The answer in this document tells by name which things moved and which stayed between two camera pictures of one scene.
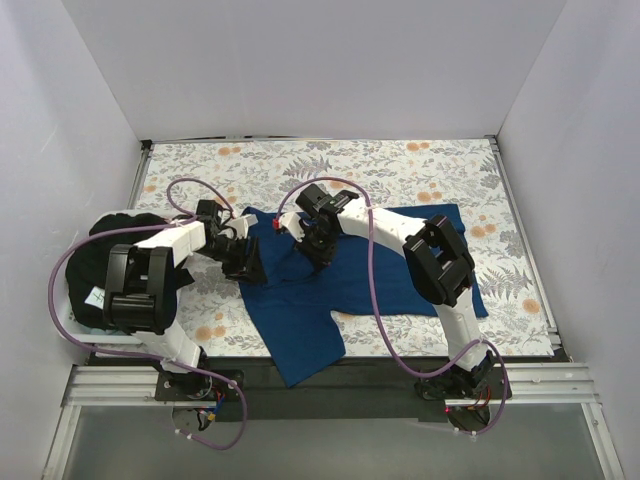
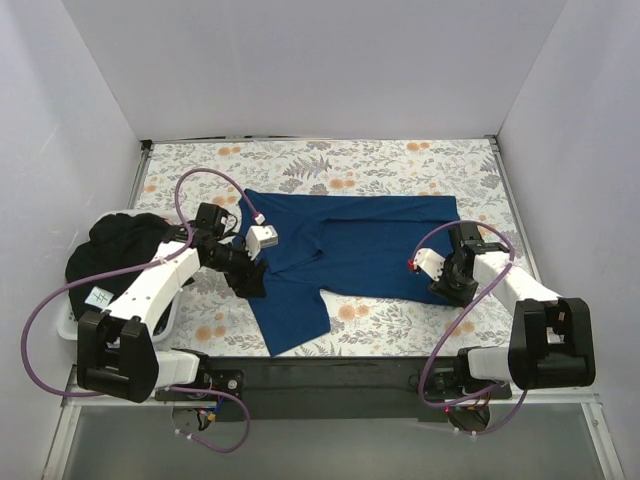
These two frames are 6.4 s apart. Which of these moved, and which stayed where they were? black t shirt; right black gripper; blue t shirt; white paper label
Moved: blue t shirt; right black gripper
Stayed: black t shirt; white paper label
